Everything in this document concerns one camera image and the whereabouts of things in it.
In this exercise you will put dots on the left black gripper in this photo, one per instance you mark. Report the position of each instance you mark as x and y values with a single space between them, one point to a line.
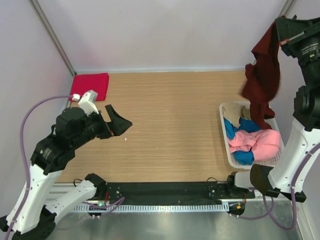
117 125

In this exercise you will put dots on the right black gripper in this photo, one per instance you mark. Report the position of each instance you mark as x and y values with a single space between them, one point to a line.
291 31

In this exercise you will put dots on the dark red t-shirt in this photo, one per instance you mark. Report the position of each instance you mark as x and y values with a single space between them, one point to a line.
263 78

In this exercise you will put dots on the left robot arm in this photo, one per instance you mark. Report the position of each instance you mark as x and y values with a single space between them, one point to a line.
33 218

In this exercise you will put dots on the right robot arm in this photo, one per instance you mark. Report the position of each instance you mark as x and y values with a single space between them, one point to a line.
303 146

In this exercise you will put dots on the folded red t-shirt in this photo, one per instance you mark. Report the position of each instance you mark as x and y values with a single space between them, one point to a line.
98 82

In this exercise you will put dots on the beige t-shirt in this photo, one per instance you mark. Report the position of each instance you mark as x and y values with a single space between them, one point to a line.
233 111

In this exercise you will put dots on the pink t-shirt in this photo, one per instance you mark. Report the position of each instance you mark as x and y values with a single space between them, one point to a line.
267 145

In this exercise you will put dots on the white plastic basket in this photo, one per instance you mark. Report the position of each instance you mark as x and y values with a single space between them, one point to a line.
232 161

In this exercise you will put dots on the blue t-shirt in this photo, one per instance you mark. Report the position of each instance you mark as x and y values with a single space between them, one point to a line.
242 139

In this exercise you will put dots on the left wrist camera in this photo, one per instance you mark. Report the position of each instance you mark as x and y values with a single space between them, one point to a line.
87 102

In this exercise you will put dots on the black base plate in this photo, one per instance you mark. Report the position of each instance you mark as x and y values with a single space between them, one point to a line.
171 193

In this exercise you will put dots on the white slotted cable duct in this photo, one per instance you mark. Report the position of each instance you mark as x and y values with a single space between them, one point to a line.
85 208

